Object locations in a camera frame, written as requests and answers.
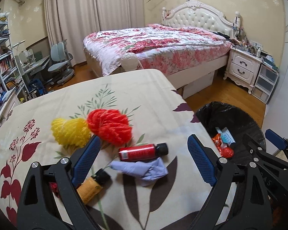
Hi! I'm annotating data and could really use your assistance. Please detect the white nightstand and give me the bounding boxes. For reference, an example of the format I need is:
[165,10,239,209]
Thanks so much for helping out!
[223,47,263,94]

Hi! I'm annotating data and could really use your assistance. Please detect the white and blue powder sachet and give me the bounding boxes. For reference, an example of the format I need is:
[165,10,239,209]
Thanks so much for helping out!
[216,127,236,146]

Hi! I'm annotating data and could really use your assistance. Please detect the grey study desk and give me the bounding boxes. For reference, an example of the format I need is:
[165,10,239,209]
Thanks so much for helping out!
[17,55,51,87]

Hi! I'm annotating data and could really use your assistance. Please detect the pink floral bedspread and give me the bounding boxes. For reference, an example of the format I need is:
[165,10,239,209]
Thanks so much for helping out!
[83,23,232,76]

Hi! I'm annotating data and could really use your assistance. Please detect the light blue desk chair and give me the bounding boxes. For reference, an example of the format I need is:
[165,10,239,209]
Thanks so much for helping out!
[47,42,75,85]

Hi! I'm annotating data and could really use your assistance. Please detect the beige curtains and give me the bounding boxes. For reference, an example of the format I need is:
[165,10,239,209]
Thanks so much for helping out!
[43,0,147,65]

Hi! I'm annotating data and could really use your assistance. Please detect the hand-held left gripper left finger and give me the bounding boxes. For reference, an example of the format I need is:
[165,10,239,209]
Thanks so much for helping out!
[17,135,102,230]

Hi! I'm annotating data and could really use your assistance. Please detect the clear plastic drawer unit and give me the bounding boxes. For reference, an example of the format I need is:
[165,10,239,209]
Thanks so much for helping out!
[251,63,279,104]

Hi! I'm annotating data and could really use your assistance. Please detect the red foam fruit net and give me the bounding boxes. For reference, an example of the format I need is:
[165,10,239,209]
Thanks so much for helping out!
[86,109,132,145]

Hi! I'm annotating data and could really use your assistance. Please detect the orange bottle with black cap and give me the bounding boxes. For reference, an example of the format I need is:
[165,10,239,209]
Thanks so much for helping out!
[76,168,111,205]

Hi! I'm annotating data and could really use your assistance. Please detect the bin with black bag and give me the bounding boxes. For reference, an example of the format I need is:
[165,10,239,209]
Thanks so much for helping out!
[193,101,266,167]

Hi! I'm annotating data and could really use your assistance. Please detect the yellow foam fruit net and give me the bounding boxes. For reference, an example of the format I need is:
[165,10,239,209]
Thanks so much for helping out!
[51,117,92,148]

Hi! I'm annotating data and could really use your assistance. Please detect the pile of nightstand clutter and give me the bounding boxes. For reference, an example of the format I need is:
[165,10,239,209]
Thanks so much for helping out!
[233,11,277,64]

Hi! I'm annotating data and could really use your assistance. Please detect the white cabinet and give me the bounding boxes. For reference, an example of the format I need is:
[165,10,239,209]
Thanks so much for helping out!
[0,91,21,135]

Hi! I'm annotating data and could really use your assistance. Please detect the white bed with tufted headboard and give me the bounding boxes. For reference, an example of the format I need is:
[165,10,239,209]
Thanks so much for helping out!
[83,0,236,91]

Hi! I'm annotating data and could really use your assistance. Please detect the leaf print table cloth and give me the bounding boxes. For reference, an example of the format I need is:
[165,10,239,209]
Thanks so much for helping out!
[0,69,231,230]

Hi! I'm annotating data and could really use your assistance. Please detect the white box under bed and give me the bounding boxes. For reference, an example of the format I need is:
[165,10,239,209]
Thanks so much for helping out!
[176,71,215,99]

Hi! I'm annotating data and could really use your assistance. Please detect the white round bedpost knob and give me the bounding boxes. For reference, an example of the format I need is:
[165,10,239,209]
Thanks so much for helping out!
[120,53,140,72]

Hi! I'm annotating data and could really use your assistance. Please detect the blue plastic basket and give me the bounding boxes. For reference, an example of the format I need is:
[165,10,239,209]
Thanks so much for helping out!
[29,80,47,97]

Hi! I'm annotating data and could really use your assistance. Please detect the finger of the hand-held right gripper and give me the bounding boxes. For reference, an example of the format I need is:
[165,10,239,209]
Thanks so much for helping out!
[265,129,288,160]
[242,133,288,170]

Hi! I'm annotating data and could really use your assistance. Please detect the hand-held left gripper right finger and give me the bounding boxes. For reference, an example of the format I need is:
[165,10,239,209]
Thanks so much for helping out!
[187,134,271,230]

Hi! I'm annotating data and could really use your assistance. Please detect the red bottle with black cap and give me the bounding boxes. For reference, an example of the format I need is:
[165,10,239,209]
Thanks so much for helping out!
[118,142,169,162]

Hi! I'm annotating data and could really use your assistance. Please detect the dark red wrapper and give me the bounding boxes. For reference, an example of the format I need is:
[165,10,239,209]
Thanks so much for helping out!
[49,182,61,198]

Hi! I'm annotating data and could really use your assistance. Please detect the lavender disposable glove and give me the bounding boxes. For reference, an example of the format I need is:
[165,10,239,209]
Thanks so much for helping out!
[110,158,169,187]

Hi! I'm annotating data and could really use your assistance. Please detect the red plastic bag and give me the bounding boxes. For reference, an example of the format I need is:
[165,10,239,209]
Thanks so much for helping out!
[218,146,234,159]

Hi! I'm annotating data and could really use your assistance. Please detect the white bookshelf with books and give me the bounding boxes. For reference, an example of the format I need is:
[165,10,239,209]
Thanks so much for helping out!
[0,13,27,101]

